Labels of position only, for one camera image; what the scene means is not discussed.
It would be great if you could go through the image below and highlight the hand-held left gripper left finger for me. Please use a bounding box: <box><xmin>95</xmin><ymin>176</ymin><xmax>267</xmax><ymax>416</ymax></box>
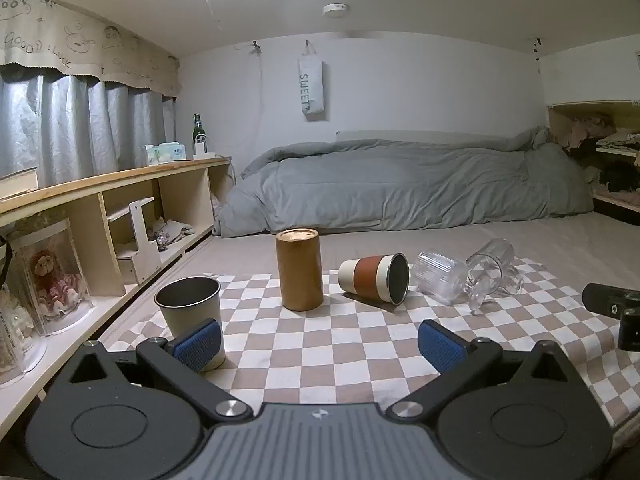
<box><xmin>67</xmin><ymin>319</ymin><xmax>253</xmax><ymax>423</ymax></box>

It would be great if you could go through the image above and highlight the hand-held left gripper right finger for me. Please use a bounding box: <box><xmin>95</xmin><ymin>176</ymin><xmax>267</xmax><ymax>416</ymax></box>
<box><xmin>392</xmin><ymin>319</ymin><xmax>576</xmax><ymax>421</ymax></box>

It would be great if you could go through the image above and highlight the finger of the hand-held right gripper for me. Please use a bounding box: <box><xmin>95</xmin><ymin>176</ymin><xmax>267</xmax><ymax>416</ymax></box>
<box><xmin>582</xmin><ymin>282</ymin><xmax>640</xmax><ymax>317</ymax></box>
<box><xmin>617</xmin><ymin>308</ymin><xmax>640</xmax><ymax>353</ymax></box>

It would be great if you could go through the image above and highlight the white and brown cup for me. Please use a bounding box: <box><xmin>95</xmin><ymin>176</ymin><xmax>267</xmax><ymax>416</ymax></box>
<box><xmin>338</xmin><ymin>253</ymin><xmax>411</xmax><ymax>306</ymax></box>

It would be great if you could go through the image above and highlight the grey metal cup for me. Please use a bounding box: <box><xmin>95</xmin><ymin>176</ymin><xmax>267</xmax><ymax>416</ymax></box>
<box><xmin>154</xmin><ymin>276</ymin><xmax>227</xmax><ymax>372</ymax></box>

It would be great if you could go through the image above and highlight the ribbed clear glass cup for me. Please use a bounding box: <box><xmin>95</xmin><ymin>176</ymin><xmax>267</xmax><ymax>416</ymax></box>
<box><xmin>412</xmin><ymin>251</ymin><xmax>469</xmax><ymax>305</ymax></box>

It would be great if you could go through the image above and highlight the tall brown cylinder cup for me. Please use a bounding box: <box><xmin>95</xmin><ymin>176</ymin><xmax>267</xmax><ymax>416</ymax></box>
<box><xmin>275</xmin><ymin>228</ymin><xmax>325</xmax><ymax>311</ymax></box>

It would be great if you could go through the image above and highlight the checkered cloth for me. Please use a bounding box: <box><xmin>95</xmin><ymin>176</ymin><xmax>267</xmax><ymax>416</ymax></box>
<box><xmin>107</xmin><ymin>259</ymin><xmax>640</xmax><ymax>426</ymax></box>

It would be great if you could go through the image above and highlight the clear glass mug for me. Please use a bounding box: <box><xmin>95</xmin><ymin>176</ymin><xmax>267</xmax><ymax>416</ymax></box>
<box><xmin>466</xmin><ymin>238</ymin><xmax>524</xmax><ymax>315</ymax></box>

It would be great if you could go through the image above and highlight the wooden carry rack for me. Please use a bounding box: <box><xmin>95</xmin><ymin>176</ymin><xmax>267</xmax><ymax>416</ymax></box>
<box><xmin>116</xmin><ymin>196</ymin><xmax>162</xmax><ymax>285</ymax></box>

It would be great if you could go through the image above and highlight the crumpled grey cloth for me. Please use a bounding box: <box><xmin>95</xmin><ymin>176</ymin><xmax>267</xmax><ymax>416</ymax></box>
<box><xmin>149</xmin><ymin>217</ymin><xmax>195</xmax><ymax>252</ymax></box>

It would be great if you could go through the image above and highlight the dark clothes pile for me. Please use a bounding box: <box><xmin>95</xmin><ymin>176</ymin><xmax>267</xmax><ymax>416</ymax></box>
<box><xmin>594</xmin><ymin>164</ymin><xmax>640</xmax><ymax>195</ymax></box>

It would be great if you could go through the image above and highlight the doll in clear case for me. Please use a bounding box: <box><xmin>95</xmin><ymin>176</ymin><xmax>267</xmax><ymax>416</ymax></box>
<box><xmin>9</xmin><ymin>217</ymin><xmax>96</xmax><ymax>337</ymax></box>

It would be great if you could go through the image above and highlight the wooden shelf unit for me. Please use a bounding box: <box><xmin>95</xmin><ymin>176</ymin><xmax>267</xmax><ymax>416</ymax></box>
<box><xmin>0</xmin><ymin>156</ymin><xmax>234</xmax><ymax>441</ymax></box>

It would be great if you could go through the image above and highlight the plush doll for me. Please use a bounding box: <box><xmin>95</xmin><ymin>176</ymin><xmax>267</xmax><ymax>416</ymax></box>
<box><xmin>29</xmin><ymin>250</ymin><xmax>84</xmax><ymax>312</ymax></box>

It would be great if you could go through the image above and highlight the grey duvet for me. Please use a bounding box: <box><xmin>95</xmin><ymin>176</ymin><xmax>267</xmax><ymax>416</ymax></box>
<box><xmin>212</xmin><ymin>126</ymin><xmax>596</xmax><ymax>239</ymax></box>

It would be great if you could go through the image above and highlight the pink clothes pile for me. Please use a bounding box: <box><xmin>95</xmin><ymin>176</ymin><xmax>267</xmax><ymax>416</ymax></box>
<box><xmin>569</xmin><ymin>114</ymin><xmax>617</xmax><ymax>150</ymax></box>

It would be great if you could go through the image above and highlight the clear round display case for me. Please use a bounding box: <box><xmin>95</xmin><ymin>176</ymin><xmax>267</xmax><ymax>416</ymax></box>
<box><xmin>0</xmin><ymin>280</ymin><xmax>49</xmax><ymax>387</ymax></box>

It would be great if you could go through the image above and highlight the wooden wardrobe shelf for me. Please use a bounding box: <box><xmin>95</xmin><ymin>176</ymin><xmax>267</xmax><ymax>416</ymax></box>
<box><xmin>547</xmin><ymin>100</ymin><xmax>640</xmax><ymax>224</ymax></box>

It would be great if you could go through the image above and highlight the tissue pack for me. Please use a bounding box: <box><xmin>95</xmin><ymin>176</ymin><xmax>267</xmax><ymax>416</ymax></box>
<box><xmin>145</xmin><ymin>143</ymin><xmax>187</xmax><ymax>166</ymax></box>

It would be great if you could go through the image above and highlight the green glass bottle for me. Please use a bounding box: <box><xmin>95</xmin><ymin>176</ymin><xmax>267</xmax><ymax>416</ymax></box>
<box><xmin>191</xmin><ymin>113</ymin><xmax>207</xmax><ymax>159</ymax></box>

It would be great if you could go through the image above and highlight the thick book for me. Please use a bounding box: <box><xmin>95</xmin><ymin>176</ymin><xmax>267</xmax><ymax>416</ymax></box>
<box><xmin>0</xmin><ymin>167</ymin><xmax>40</xmax><ymax>196</ymax></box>

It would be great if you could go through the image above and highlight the grey curtain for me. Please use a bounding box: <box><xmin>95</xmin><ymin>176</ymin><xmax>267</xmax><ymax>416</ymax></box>
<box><xmin>0</xmin><ymin>67</ymin><xmax>177</xmax><ymax>189</ymax></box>

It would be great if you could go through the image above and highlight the white hanging bag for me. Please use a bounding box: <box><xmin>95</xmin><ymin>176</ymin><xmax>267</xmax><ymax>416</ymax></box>
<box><xmin>298</xmin><ymin>40</ymin><xmax>327</xmax><ymax>123</ymax></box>

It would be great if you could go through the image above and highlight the printed beige valance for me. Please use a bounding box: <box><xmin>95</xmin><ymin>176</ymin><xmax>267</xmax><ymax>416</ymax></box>
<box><xmin>0</xmin><ymin>0</ymin><xmax>182</xmax><ymax>97</ymax></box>

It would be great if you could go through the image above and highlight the black strap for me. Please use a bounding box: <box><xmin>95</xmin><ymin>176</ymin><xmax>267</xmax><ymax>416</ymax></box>
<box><xmin>0</xmin><ymin>235</ymin><xmax>14</xmax><ymax>292</ymax></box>

